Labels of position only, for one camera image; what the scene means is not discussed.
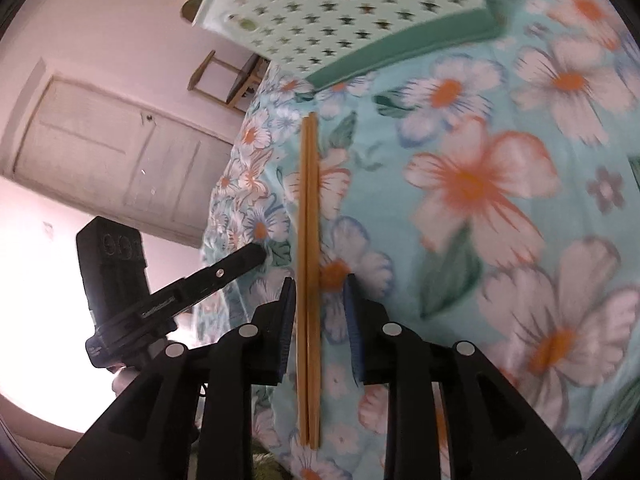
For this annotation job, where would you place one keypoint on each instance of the floral blue blanket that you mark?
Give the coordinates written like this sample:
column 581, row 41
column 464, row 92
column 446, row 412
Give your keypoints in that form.
column 475, row 235

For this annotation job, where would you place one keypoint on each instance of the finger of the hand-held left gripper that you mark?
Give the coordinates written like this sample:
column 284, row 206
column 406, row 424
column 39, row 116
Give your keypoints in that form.
column 220, row 274

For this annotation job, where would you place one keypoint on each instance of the fuzzy green rug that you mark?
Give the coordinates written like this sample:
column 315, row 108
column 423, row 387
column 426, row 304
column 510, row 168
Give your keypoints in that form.
column 270, row 467

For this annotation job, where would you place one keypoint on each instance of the wooden chair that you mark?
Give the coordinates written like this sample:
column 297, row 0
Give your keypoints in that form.
column 235, row 80

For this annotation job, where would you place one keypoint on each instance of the mint green utensil holder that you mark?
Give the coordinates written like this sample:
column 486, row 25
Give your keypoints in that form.
column 350, row 10

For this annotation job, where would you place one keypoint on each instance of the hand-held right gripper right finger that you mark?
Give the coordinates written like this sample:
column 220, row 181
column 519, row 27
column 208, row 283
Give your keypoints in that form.
column 351, row 330

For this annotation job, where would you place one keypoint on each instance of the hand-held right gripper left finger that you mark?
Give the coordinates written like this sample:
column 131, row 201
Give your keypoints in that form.
column 287, row 330

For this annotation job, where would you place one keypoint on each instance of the white wooden door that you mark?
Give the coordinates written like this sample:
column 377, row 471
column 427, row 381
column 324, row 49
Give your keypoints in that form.
column 100, row 150

